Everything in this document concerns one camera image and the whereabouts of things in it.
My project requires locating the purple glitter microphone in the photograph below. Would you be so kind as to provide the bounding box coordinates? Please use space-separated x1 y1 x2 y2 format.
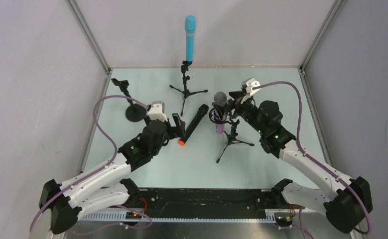
214 91 227 134

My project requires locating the black microphone orange cap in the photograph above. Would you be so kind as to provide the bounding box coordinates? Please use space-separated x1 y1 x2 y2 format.
178 104 209 146

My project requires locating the black shock-mount tripod stand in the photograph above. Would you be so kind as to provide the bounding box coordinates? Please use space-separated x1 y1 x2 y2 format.
209 103 255 163

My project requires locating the black small tripod stand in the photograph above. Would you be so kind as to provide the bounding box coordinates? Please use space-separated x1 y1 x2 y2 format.
169 60 208 116

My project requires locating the teal blue microphone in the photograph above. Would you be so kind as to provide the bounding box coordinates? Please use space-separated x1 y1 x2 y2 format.
185 15 196 62

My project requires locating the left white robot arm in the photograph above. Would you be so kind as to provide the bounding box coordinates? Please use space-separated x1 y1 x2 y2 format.
39 113 186 235

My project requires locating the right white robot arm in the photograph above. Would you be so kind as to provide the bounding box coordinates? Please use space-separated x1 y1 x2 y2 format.
227 91 373 234

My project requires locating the black round-base mic stand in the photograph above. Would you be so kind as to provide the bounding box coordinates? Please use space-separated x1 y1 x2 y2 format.
111 78 146 122

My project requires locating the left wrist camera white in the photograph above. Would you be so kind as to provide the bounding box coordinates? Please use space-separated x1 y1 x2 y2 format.
147 101 168 122

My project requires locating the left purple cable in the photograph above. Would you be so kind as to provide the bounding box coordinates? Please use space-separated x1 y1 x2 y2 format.
29 95 153 233

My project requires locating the purple cable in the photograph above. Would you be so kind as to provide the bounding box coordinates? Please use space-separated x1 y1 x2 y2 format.
29 95 153 233
253 81 373 239

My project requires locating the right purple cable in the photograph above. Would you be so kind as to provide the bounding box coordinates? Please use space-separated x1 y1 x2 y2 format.
253 81 373 239

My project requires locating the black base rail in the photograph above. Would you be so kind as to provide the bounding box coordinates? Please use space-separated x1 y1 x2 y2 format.
108 188 293 220

